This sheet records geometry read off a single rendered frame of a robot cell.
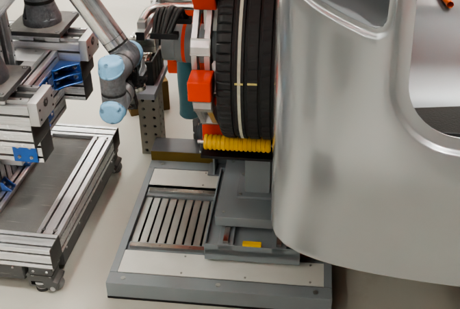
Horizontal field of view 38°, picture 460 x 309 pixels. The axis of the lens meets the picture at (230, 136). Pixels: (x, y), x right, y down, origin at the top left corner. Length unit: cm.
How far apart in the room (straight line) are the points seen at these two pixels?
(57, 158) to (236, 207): 86
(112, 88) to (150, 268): 87
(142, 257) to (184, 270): 18
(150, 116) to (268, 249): 102
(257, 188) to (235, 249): 27
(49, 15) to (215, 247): 110
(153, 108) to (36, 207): 80
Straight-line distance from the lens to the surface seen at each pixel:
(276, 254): 255
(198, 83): 209
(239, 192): 267
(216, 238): 261
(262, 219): 257
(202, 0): 213
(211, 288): 251
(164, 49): 239
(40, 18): 273
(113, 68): 197
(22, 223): 271
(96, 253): 283
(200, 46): 213
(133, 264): 263
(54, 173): 294
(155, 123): 325
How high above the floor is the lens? 187
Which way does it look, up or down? 33 degrees down
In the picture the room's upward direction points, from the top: 1 degrees counter-clockwise
